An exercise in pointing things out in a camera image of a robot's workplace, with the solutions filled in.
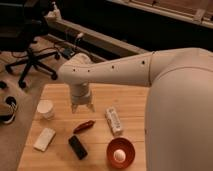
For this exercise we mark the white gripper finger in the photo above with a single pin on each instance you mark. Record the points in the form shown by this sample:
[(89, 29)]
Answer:
[(91, 107), (74, 108)]

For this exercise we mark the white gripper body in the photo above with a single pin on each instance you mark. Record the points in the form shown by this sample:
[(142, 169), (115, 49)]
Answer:
[(80, 94)]

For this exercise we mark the black eraser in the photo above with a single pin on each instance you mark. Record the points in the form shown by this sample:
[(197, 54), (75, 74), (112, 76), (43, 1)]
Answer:
[(77, 147)]

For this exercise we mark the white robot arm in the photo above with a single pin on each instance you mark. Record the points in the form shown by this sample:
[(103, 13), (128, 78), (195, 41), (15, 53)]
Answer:
[(179, 107)]

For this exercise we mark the red chili pepper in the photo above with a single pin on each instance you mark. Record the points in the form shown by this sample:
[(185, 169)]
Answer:
[(83, 126)]

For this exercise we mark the white patterned box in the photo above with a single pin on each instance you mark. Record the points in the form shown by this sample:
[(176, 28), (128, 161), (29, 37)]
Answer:
[(113, 121)]

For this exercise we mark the white rectangular block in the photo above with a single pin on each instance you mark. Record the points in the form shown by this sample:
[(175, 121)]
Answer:
[(44, 139)]

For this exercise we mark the power strip with plugs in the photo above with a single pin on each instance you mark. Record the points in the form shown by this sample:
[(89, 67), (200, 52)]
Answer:
[(68, 53)]

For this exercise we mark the red bowl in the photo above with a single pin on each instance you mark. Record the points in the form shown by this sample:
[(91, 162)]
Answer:
[(125, 145)]

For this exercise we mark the white egg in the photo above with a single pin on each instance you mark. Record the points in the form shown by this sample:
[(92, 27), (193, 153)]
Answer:
[(119, 156)]

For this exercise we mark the white spray bottle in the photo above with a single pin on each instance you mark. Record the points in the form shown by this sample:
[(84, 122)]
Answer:
[(55, 13)]

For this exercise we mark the black office chair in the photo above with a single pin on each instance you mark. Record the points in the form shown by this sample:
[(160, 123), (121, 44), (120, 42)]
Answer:
[(21, 21)]

